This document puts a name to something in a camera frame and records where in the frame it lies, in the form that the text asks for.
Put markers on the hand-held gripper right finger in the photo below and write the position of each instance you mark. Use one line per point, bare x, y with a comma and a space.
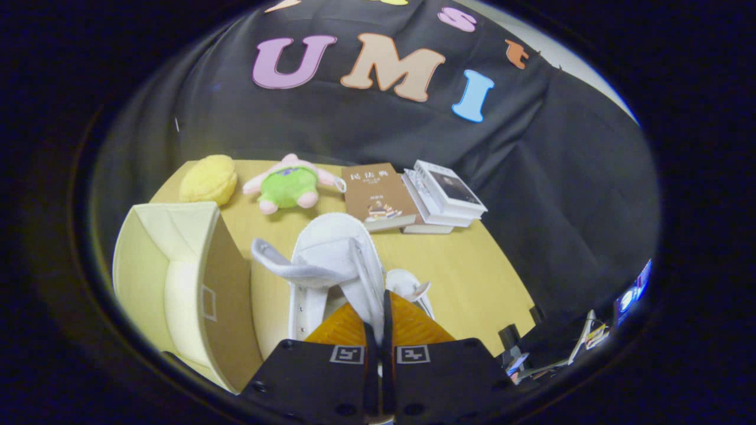
387, 378

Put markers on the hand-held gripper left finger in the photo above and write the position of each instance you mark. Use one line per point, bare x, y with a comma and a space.
370, 378

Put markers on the white canvas shoe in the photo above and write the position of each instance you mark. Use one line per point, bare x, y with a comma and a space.
404, 283
336, 242

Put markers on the beige fabric storage box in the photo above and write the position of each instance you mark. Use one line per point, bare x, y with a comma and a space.
227, 307

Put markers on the thin pale book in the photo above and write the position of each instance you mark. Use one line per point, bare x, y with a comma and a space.
428, 229

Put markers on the plain white book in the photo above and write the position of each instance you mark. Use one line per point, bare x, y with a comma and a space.
422, 203

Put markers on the brown book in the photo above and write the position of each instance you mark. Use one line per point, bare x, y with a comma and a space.
372, 189

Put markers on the white upright panel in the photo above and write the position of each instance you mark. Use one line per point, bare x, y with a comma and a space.
582, 336

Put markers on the white book with dark cover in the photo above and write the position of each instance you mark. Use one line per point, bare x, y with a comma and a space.
449, 189

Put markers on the green and pink plush toy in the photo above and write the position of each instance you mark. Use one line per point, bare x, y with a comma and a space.
289, 186

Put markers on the black backdrop cloth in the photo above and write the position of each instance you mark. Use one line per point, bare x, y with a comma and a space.
561, 206

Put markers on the round yellow plush toy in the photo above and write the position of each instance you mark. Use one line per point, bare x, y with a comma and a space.
207, 180

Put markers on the lit computer monitor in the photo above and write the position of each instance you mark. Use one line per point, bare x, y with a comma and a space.
635, 292

